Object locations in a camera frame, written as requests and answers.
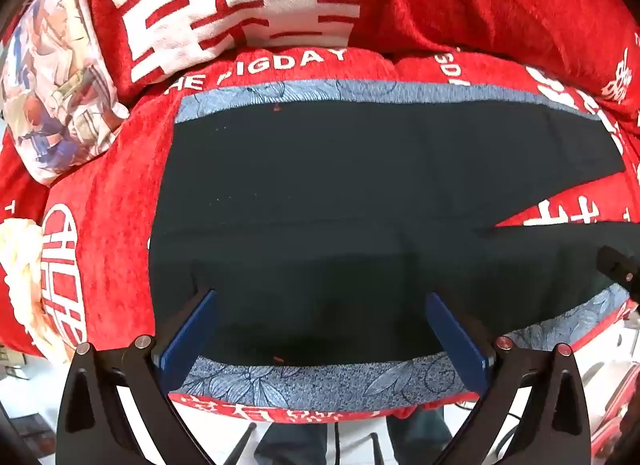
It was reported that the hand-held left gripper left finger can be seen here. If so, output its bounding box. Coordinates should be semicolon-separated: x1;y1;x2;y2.
56;289;218;465

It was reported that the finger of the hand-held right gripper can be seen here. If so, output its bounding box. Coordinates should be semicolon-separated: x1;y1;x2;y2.
596;245;640;302

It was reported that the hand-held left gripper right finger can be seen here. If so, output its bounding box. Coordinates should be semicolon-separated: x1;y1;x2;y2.
425;291;593;465

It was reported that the black pants floral trim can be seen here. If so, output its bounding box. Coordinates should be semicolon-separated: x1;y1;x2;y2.
148;79;632;407

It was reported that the person's right leg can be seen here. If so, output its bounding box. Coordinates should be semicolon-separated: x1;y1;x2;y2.
386;407;453;465

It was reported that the person's leg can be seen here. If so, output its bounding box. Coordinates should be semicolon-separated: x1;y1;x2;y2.
386;407;453;465
259;422;342;465

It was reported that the red printed blanket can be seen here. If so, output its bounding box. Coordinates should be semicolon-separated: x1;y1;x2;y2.
0;45;640;426

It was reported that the person's left leg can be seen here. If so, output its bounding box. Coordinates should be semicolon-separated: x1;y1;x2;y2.
259;422;342;465

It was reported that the red object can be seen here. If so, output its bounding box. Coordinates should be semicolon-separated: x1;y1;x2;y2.
591;382;632;462

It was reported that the cream fluffy cloth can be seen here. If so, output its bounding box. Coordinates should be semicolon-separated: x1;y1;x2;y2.
0;219;71;363

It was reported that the cartoon figure printed pillow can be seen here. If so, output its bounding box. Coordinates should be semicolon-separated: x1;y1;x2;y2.
0;0;130;188

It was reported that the red printed pillow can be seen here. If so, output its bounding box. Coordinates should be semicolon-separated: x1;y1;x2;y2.
350;0;640;113

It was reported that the red pillow white square print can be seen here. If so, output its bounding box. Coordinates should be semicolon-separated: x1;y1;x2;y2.
90;0;362;102

